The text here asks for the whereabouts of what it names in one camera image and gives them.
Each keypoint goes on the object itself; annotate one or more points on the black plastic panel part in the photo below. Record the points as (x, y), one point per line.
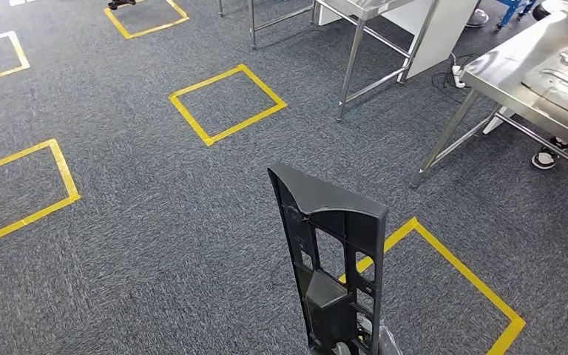
(328, 196)

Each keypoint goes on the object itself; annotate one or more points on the stainless steel workbench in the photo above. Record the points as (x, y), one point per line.
(504, 73)

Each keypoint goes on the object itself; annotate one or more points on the yellow floor tape square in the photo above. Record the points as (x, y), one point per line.
(19, 49)
(126, 35)
(463, 271)
(209, 140)
(63, 169)

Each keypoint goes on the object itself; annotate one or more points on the white power strip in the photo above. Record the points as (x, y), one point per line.
(458, 77)

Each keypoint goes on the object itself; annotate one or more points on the person's foot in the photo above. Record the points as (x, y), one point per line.
(546, 158)

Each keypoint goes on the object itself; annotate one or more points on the grey metal fixture plate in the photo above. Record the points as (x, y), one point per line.
(558, 93)

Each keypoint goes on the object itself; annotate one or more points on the steel frame table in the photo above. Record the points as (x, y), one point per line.
(357, 49)

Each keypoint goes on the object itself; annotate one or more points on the black post chrome base stanchion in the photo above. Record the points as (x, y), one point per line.
(477, 18)

